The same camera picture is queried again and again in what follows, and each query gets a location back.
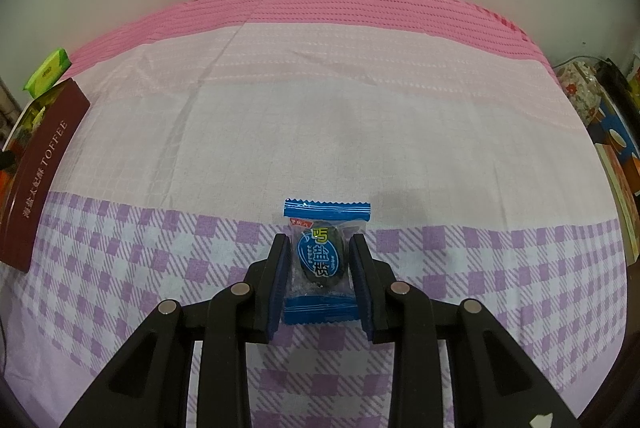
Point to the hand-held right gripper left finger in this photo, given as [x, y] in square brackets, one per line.
[280, 288]

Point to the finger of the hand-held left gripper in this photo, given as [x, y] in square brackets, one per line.
[6, 160]

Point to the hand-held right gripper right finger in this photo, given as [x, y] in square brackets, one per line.
[360, 288]

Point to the maroon toffee tin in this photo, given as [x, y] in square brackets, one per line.
[45, 167]

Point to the dark blue candy packet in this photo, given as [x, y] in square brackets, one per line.
[320, 253]

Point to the small green box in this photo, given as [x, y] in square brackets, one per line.
[47, 72]

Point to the stack of books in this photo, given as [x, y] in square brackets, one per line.
[625, 203]

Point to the blue box with cup print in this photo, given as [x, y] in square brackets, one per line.
[615, 132]

